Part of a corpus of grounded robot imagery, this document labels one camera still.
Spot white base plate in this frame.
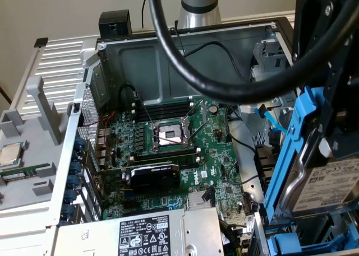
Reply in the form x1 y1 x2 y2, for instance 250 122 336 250
0 202 58 256

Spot blue data wire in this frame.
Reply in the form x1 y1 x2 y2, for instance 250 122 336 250
253 104 289 136

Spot black fan shroud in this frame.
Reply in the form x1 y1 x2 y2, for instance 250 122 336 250
254 145 280 202

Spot hard disk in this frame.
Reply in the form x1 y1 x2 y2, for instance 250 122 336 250
263 85 359 226

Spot steel socket cover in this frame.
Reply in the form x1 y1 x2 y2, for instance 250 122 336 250
182 99 208 129

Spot silver chipset heatsink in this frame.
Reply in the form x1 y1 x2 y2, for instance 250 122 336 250
187 190 217 211

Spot black motherboard wire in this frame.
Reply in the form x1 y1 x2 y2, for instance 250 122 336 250
224 103 259 153

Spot grey power supply unit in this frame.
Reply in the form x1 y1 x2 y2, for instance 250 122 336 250
54 207 225 256

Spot black yellow wire bundle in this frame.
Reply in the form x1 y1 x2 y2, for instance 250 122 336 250
218 218 253 256

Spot silver CPU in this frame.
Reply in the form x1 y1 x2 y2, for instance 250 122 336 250
0 140 25 167

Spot grey metal drive cage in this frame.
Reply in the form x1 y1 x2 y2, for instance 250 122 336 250
235 39 302 145

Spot green RAM stick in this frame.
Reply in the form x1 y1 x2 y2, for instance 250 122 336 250
0 164 49 181

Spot grey parts rack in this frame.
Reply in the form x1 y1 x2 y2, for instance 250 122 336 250
0 76 74 212

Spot black wire with plug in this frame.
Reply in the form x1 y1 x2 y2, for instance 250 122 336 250
183 40 253 82

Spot black box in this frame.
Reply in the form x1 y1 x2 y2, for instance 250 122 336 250
98 10 132 40

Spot blue drive bay brackets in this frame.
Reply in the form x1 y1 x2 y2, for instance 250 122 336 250
252 211 359 256

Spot thin black cable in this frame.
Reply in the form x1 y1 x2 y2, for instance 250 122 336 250
141 0 150 29

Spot empty blue disk carrier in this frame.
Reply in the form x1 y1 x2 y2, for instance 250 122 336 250
266 230 347 256

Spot green motherboard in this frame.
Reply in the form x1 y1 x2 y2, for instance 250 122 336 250
95 95 257 236

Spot open grey PC case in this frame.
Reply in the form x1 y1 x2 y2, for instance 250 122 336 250
46 16 359 256

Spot black RAM slot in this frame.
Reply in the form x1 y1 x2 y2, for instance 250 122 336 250
133 155 202 169
131 103 194 120
131 96 194 111
130 147 201 160

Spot thin red black wire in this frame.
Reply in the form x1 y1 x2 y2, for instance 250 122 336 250
169 26 186 57

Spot thin dark floor cable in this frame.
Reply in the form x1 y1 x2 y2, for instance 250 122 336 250
0 86 12 105

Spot black graphics card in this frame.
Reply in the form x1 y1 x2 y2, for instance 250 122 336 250
94 161 182 194

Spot CPU socket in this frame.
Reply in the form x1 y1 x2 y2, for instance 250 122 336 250
150 119 195 153

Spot black expansion slot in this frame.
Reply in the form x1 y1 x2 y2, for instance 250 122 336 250
122 200 142 211

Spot black looped wire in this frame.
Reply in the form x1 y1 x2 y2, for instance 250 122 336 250
119 83 141 105

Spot steel locking lever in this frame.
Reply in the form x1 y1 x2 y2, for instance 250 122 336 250
187 118 209 143
134 91 154 127

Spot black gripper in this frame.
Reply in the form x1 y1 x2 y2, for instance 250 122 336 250
291 0 359 160

